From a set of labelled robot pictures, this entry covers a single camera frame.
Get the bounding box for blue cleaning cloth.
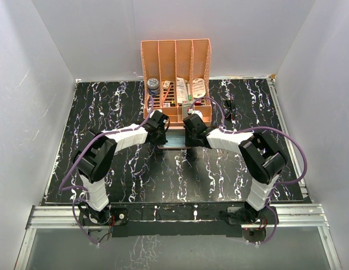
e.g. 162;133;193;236
164;134;186;149

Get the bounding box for pink glasses case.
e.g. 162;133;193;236
158;127;190;150

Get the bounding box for black sunglasses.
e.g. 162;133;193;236
225;98;236;121

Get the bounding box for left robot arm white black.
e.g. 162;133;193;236
76;110;170;224

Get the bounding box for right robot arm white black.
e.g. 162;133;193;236
184;113;288;223

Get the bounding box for grey white small box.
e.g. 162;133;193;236
181;101;193;119

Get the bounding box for white tube package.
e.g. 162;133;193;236
176;77;187;104

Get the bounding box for oval beige tag package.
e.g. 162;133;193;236
192;78;206;99

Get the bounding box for red pencil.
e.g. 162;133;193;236
163;83;173;106

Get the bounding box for blue white round tin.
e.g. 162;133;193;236
147;78;160;96

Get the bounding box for small white card box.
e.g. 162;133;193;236
163;80;170;89

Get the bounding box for orange desk organizer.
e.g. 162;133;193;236
141;39;212;127

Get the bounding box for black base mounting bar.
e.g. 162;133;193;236
76;202;279;238

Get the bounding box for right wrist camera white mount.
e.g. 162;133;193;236
187;109;203;119

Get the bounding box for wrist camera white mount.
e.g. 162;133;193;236
147;108;163;114
187;109;203;119

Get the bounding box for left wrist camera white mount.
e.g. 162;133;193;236
147;108;163;114

